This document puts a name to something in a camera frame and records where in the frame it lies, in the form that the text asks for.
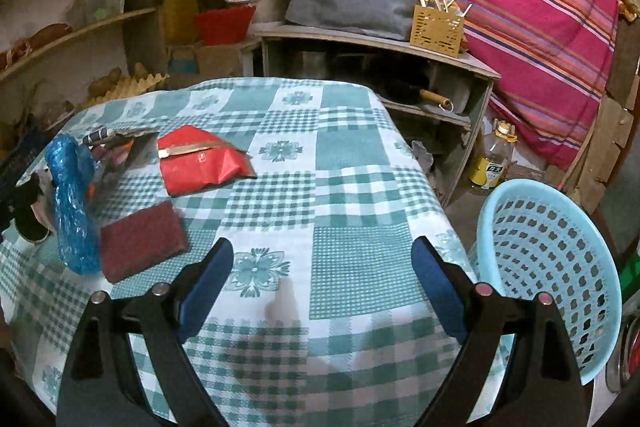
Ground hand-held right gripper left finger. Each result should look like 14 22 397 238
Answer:
56 237 236 427

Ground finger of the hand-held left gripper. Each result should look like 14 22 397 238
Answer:
0 177 53 243

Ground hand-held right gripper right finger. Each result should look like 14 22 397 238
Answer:
411 236 591 427

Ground blue plastic bag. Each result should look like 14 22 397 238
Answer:
45 133 101 275

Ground light blue plastic basket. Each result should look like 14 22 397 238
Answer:
470 181 623 385

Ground red snack packet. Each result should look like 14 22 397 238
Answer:
157 124 258 198

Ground maroon scouring pad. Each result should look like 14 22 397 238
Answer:
100 201 191 284

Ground green white checked tablecloth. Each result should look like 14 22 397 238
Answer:
0 77 501 427

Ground yellow label oil bottle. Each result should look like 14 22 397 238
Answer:
470 119 516 192

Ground dark foil wrapper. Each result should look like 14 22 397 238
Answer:
82 127 156 175

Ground grey wooden cabinet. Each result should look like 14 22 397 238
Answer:
242 24 501 208

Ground yellow egg tray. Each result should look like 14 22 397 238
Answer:
82 72 171 108

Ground green box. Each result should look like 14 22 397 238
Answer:
620 247 640 303

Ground metal basin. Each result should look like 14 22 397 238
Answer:
605 307 640 393

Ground cardboard box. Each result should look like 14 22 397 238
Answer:
167 42 246 80

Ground cardboard sheets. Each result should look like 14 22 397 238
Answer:
565 57 640 212

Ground yellow chopstick holder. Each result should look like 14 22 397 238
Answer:
410 4 466 58

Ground red plastic basin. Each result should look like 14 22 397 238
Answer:
194 5 257 45

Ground bunch of chopsticks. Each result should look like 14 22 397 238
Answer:
417 0 473 18

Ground red striped blanket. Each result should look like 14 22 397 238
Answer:
295 0 621 168

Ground pan with wooden handle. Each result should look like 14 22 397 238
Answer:
385 79 456 112

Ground wooden wall shelf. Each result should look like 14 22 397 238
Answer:
0 0 168 132

